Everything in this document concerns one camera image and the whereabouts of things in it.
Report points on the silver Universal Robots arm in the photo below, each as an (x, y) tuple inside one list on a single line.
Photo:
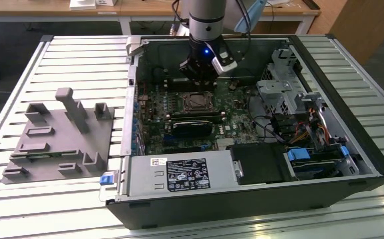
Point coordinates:
[(205, 15)]

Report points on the CPU socket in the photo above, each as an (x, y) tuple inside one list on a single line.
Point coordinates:
[(182, 109)]

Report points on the green RAM stick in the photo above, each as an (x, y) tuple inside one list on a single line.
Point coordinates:
[(194, 118)]

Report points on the silver metal drive cage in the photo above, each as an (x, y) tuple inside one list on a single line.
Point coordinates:
[(270, 87)]

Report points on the black graphics card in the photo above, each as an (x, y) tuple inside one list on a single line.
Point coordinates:
[(192, 129)]

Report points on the green motherboard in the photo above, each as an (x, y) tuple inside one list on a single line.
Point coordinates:
[(238, 124)]

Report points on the silver chipset heatsink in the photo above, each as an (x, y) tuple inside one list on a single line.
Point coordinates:
[(225, 144)]

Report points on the white box with print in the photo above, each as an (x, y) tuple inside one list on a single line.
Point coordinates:
[(106, 2)]

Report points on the black plastic air shroud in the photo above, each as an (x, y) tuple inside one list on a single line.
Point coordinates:
[(257, 161)]

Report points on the plain white box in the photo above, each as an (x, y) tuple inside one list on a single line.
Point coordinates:
[(81, 5)]

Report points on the grey power supply unit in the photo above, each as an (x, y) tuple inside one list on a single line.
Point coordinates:
[(145, 174)]

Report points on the hard disk in blue carrier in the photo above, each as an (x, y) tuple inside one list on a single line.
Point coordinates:
[(297, 154)]

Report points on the grey parts rack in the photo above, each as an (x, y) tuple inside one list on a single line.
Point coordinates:
[(61, 139)]

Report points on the wooden desk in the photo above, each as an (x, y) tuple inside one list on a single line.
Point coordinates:
[(45, 10)]

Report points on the blue case latch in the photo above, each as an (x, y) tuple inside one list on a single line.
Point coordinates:
[(105, 180)]

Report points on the wooden cabinet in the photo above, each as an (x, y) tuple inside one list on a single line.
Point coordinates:
[(363, 25)]

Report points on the blue plastic clip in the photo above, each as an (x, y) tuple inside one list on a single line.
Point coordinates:
[(344, 152)]

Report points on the black open PC case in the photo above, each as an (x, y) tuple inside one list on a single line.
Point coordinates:
[(212, 209)]

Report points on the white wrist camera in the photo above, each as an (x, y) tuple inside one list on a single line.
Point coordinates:
[(226, 67)]

